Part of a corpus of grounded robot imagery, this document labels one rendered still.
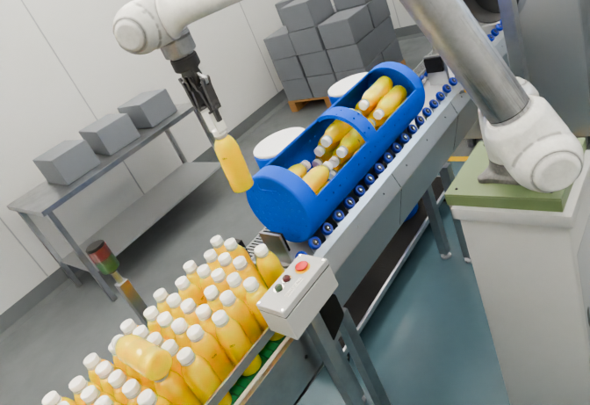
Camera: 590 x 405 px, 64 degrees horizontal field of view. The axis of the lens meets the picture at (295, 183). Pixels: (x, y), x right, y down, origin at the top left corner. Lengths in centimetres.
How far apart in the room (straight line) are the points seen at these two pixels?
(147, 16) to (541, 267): 123
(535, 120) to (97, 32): 429
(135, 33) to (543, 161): 91
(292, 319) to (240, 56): 492
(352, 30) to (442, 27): 389
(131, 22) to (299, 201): 73
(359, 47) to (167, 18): 397
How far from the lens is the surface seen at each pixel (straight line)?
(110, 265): 166
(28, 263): 466
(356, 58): 503
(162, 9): 113
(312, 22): 514
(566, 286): 159
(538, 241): 149
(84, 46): 488
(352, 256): 173
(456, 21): 108
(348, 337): 190
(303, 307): 125
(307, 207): 151
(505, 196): 142
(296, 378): 148
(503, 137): 118
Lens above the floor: 186
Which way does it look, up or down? 26 degrees down
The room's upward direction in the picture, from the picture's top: 24 degrees counter-clockwise
